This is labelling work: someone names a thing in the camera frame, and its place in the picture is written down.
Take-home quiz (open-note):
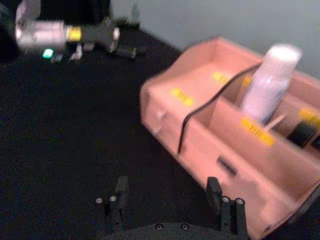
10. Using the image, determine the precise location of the white tape roll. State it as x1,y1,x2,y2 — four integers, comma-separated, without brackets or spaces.
240,43,304,126

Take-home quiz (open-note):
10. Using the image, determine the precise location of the black corded tool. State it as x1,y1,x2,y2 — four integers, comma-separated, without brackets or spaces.
286,106,320,151

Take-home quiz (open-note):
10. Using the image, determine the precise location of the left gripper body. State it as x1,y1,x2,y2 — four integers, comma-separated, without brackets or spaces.
65,16,121,54

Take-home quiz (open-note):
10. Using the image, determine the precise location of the shallow brown cardboard tray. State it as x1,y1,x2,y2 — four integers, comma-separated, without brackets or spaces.
138,36,320,240

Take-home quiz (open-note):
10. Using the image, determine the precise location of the black table cloth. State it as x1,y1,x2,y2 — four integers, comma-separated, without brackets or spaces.
0,24,320,240

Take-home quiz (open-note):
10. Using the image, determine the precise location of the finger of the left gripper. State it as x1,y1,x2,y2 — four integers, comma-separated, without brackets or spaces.
116,45,146,60

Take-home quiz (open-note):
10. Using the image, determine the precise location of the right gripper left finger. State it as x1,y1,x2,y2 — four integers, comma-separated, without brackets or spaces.
94,174,131,233

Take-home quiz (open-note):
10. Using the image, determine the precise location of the black tool cord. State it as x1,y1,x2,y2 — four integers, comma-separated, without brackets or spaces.
176,62,263,154

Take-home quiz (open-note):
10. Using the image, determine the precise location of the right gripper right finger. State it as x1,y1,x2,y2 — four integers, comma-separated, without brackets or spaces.
205,175,249,236

